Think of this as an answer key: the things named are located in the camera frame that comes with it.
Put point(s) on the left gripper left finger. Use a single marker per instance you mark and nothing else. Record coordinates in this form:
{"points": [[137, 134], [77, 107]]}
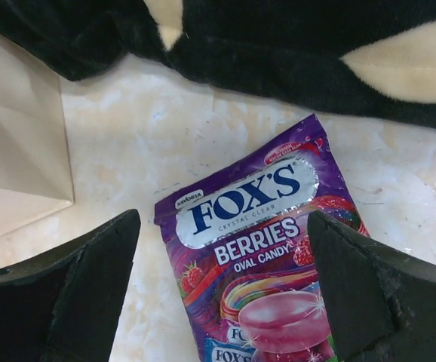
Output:
{"points": [[64, 304]]}

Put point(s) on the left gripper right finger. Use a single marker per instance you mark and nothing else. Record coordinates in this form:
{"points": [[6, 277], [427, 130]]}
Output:
{"points": [[380, 302]]}

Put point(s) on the checkered paper bag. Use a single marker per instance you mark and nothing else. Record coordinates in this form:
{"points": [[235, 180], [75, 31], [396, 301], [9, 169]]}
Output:
{"points": [[35, 172]]}

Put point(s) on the black floral pillow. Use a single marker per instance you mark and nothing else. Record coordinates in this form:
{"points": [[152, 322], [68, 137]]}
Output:
{"points": [[364, 58]]}

